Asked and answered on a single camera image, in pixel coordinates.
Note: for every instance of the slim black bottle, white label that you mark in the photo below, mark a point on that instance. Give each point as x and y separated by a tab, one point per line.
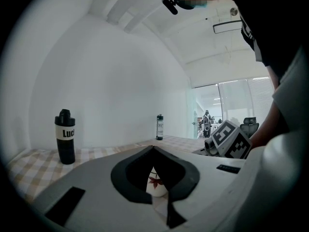
159	129

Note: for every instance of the person's right forearm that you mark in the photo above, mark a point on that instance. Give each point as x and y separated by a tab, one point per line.
266	127

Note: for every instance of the glass door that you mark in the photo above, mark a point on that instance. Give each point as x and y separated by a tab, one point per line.
193	115

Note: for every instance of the black office chair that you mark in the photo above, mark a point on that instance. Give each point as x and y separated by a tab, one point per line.
249	127

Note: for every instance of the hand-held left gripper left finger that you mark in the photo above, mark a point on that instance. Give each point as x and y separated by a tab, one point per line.
118	176

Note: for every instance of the white cup with red leaf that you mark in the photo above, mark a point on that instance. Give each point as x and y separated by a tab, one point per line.
157	188

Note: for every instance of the beige checked tablecloth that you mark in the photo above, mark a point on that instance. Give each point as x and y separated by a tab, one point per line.
36	164

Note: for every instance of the round ceiling fixture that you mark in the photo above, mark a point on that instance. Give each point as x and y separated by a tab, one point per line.
233	11

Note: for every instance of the black head-mounted camera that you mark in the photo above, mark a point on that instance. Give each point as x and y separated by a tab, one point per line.
170	4

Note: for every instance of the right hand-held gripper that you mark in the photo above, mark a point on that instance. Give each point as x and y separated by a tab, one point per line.
229	139

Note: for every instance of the black bottle with white band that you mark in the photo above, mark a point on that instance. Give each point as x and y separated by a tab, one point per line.
65	149

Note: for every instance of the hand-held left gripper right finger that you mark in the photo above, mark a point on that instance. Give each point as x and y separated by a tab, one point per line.
184	178

